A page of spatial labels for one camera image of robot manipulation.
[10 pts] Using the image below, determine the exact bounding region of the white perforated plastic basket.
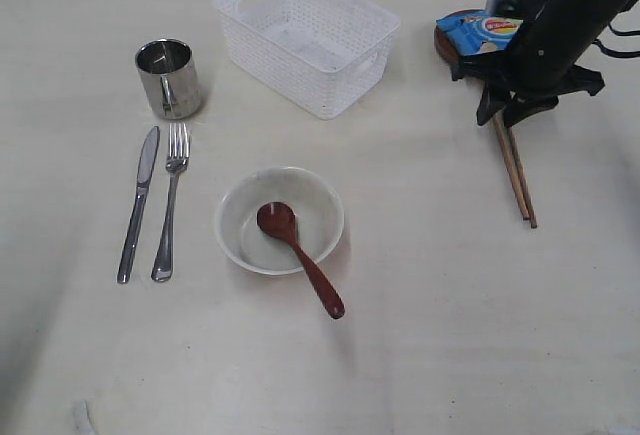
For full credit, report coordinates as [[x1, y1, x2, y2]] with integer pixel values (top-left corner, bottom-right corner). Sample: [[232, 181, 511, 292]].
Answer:
[[214, 0, 400, 120]]

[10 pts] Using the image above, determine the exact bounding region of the clear textured glass bowl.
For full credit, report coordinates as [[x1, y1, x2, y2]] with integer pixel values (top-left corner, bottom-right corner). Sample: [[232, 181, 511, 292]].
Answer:
[[214, 166, 345, 276]]

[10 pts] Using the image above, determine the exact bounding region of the silver metal fork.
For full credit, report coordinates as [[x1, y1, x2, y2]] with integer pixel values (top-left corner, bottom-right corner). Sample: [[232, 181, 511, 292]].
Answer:
[[151, 123, 190, 283]]

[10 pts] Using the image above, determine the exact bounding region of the silver table knife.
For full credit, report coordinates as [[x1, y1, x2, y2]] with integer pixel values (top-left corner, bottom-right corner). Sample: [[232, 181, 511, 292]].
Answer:
[[116, 126, 160, 284]]

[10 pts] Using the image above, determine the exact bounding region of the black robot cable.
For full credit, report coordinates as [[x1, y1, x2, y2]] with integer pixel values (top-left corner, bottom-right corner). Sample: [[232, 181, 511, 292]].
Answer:
[[592, 4, 640, 60]]

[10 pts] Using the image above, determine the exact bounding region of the dark red wooden spoon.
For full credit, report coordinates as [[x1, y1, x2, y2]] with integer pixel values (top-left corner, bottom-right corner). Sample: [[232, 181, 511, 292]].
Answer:
[[256, 202, 345, 320]]

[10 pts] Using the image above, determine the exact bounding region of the brown wooden plate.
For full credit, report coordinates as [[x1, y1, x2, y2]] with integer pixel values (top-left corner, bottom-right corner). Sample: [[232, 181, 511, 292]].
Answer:
[[434, 10, 487, 65]]

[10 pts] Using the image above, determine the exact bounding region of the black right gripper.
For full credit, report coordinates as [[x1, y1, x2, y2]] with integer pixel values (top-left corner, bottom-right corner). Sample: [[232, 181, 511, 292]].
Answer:
[[451, 0, 638, 128]]

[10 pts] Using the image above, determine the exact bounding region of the blue chips bag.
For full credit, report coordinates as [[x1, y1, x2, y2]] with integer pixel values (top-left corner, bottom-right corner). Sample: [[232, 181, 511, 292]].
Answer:
[[436, 10, 522, 56]]

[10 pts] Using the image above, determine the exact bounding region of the brown wooden chopstick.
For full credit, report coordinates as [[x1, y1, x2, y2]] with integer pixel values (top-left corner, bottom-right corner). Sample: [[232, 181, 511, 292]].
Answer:
[[492, 112, 529, 220], [507, 128, 538, 229]]

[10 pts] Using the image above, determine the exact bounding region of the grey metal cup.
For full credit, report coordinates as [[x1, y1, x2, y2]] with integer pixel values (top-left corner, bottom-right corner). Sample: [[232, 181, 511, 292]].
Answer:
[[134, 39, 203, 121]]

